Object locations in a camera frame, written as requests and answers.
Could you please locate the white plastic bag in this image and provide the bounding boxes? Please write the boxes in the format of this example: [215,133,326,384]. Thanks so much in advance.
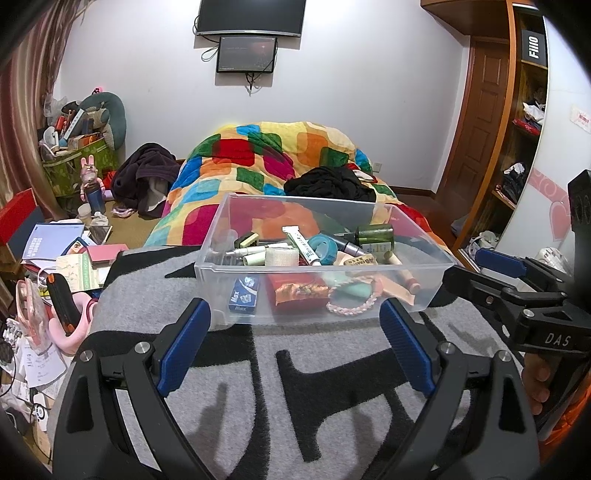
[536,247,571,273]

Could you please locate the grey purple nail polish bottle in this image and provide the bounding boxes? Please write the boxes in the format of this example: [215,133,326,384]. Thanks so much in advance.
[323,231,365,258]

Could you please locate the person's right hand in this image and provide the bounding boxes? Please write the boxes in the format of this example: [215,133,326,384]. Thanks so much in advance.
[521,356,557,416]

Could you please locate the red foil packet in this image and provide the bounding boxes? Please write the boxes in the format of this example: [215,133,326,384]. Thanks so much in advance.
[267,273,331,309]

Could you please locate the wall television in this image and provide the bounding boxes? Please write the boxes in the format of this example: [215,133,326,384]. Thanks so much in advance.
[194,0,306,38]

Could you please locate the person's right forearm orange sleeve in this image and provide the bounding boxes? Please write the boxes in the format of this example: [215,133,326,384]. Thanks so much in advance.
[549,369,591,444]

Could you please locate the pink braided bracelet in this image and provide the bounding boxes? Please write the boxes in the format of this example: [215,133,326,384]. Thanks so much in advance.
[325,288,384,317]

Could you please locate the pink headphone stand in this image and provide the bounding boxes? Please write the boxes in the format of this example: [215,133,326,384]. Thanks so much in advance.
[48,295,100,355]

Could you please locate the clear plastic box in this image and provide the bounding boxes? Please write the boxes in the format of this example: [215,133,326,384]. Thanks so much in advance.
[194,193,458,329]

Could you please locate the green storage box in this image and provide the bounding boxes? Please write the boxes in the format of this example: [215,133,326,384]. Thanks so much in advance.
[42,136,118,195]

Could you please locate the mint green soft object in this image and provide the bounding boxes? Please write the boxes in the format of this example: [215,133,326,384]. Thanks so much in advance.
[330,272,372,298]

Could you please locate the grey green neck pillow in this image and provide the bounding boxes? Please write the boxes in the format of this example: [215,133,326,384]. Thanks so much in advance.
[79,91,127,151]

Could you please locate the blue staples box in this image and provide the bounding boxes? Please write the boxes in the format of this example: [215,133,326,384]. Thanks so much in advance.
[228,276,260,313]

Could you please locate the pink book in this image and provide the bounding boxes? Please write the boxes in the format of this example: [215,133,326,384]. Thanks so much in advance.
[87,244,130,265]

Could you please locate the white pen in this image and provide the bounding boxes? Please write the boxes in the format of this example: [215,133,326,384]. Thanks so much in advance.
[226,244,267,258]

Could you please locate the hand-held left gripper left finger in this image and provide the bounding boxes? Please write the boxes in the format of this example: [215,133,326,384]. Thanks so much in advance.
[52,298,212,480]

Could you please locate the grey black patterned blanket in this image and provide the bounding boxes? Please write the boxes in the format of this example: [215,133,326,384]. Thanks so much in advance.
[51,247,532,480]

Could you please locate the blue bottle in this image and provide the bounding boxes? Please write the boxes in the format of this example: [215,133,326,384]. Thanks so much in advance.
[88,182,107,214]

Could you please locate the white ointment tube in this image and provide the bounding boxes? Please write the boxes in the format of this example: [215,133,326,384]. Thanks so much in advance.
[283,226,324,267]

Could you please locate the wooden shelf unit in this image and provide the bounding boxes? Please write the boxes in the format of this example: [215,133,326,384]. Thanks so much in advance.
[421,0,550,259]

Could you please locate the cream stick red cap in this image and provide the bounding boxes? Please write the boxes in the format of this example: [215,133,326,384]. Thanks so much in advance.
[385,251,422,296]

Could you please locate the white bandage roll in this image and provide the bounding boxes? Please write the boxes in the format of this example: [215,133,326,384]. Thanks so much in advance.
[264,249,298,266]

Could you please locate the green white booklet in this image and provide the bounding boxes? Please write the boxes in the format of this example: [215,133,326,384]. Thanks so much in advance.
[56,254,109,291]

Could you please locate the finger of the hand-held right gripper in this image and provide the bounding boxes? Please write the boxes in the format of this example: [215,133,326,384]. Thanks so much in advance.
[475,248,573,295]
[443,265,532,324]

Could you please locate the dark purple clothing pile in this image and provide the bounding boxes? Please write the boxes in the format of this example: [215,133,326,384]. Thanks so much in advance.
[111,143,178,217]

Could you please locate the red box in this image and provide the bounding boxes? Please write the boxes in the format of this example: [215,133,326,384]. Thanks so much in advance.
[0,188,40,247]

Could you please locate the pink paper card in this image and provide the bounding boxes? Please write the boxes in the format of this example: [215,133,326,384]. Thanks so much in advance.
[379,277,416,306]

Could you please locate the white sliding door pink pattern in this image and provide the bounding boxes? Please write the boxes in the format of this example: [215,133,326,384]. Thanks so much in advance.
[499,18,591,273]

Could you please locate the loose white papers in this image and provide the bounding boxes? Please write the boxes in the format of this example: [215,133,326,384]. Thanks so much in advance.
[21,344,70,388]

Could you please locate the striped curtain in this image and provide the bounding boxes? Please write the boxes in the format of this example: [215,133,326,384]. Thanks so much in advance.
[0,0,84,217]

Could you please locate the blue grey notebook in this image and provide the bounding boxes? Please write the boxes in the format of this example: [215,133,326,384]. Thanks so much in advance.
[22,224,86,261]

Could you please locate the black sign box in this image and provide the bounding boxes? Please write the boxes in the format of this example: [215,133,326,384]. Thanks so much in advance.
[519,28,548,69]

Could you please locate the pink bunny toy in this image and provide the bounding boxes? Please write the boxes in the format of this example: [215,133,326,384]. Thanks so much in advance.
[79,157,105,201]

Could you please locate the black orange tool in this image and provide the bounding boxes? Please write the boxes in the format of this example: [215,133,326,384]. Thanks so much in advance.
[46,273,84,330]

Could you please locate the brown wooden door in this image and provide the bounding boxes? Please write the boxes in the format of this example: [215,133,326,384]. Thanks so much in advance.
[436,39,509,197]

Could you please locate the black clothing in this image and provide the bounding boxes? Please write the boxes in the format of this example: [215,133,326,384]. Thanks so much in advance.
[283,166,377,204]

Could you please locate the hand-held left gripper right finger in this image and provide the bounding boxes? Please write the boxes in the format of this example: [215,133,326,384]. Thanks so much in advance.
[379,298,541,480]

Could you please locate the small wall monitor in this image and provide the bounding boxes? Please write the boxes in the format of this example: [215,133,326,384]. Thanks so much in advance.
[216,35,279,73]

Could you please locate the colourful patchwork blanket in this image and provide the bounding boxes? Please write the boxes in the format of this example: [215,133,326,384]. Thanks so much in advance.
[144,121,435,250]

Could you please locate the teal tape roll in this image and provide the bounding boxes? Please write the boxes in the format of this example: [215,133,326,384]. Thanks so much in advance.
[308,234,340,266]

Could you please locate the green glass bottle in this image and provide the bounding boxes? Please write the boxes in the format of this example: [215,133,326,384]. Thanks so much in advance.
[355,224,395,254]

